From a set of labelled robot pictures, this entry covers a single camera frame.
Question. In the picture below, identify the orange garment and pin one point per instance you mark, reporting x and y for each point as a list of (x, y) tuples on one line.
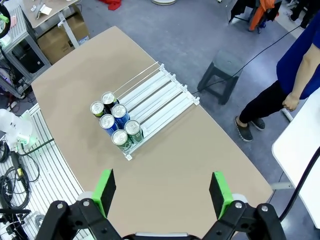
[(260, 13)]

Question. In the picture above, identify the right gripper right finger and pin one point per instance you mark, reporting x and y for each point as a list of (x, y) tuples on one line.
[(220, 195)]

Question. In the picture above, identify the person's left forearm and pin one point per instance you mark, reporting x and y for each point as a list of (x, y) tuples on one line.
[(303, 75)]

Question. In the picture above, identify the wooden top desk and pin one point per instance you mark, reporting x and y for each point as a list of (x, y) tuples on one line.
[(53, 15)]

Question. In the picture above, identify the small white stand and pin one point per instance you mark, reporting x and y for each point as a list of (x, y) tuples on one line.
[(46, 10)]

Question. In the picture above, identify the black computer tower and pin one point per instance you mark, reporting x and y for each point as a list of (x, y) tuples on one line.
[(26, 58)]

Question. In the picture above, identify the aluminium slotted base plate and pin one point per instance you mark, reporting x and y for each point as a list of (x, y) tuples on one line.
[(62, 175)]

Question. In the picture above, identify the grey slip-on shoe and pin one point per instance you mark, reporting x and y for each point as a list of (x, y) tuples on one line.
[(243, 130), (258, 123)]

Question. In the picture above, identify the black hanging garment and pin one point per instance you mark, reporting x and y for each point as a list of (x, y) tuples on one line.
[(240, 8)]

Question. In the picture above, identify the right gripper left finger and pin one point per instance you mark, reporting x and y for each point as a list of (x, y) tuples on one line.
[(105, 190)]

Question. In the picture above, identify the blue beverage can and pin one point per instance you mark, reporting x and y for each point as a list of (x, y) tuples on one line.
[(119, 110), (107, 121)]

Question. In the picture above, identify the dark grey plastic stool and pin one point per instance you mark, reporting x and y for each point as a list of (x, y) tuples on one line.
[(225, 62)]

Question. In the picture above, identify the person in blue shirt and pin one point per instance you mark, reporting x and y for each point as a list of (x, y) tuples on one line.
[(287, 72)]

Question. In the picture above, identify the large cardboard box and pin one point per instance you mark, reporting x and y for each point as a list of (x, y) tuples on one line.
[(62, 40)]

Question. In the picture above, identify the clear acrylic can dispenser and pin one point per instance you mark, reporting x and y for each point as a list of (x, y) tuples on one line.
[(162, 100)]

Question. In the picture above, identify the aluminium frame rack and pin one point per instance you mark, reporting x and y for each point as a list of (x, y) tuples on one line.
[(17, 30)]

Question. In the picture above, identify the red cloth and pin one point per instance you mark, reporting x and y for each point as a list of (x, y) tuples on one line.
[(112, 3)]

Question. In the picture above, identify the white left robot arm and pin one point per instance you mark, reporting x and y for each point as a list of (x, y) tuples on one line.
[(12, 125)]

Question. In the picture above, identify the person's left hand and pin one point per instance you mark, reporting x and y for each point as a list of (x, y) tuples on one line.
[(291, 102)]

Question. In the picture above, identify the large white table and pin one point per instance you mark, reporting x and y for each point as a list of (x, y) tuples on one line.
[(295, 140)]

